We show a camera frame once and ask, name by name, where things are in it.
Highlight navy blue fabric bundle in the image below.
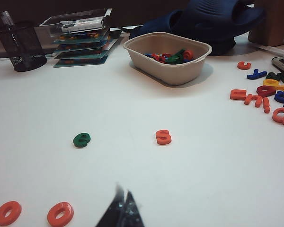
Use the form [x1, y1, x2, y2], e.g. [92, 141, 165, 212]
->
[129, 0, 267, 57]

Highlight black and white pen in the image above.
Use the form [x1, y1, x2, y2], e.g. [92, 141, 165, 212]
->
[0, 10, 23, 62]

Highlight red letter a magnet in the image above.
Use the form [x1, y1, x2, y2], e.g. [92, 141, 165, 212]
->
[256, 85, 278, 98]

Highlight black mesh pen holder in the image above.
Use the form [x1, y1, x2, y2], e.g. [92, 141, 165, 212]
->
[0, 20, 48, 72]

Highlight blue letter y magnet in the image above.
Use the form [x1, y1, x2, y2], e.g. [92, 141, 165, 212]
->
[246, 69, 268, 80]

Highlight teal magnet card pack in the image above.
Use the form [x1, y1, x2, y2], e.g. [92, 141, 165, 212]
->
[52, 28, 111, 44]
[54, 39, 119, 52]
[53, 55, 109, 69]
[53, 48, 114, 60]

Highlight red letter o magnet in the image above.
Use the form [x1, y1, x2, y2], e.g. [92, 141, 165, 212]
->
[0, 201, 22, 227]
[46, 201, 75, 227]

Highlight green letter m magnet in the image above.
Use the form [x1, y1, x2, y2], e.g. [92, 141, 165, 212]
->
[266, 72, 284, 84]

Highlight red letter c magnet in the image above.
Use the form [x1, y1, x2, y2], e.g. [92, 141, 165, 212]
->
[237, 61, 252, 70]

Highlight blue letter a magnet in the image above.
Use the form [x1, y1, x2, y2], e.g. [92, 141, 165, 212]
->
[273, 90, 284, 104]

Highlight brown cardboard box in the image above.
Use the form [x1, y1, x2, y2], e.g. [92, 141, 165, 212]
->
[248, 0, 284, 47]

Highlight red letter i magnet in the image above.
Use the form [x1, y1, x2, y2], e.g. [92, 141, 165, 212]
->
[262, 97, 271, 114]

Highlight red round letter magnet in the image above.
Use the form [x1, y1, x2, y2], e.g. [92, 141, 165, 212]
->
[182, 49, 195, 60]

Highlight clear plastic box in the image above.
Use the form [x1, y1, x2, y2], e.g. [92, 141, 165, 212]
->
[38, 8, 113, 37]

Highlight beige pulp bowl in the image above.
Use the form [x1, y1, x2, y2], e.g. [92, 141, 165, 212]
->
[123, 31, 213, 86]

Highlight yellow letter magnet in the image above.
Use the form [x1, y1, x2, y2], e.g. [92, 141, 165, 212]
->
[262, 79, 284, 93]

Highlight green ring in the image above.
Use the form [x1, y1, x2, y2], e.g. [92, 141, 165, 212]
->
[72, 132, 91, 149]

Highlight brown desk partition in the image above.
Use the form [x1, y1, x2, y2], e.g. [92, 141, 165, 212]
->
[0, 0, 192, 33]

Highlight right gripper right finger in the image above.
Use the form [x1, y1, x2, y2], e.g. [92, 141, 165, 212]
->
[123, 190, 145, 227]

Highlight red letter s magnet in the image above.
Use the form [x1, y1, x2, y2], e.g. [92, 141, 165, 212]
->
[155, 129, 173, 146]

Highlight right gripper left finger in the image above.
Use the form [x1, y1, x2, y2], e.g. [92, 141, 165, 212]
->
[98, 182, 125, 227]

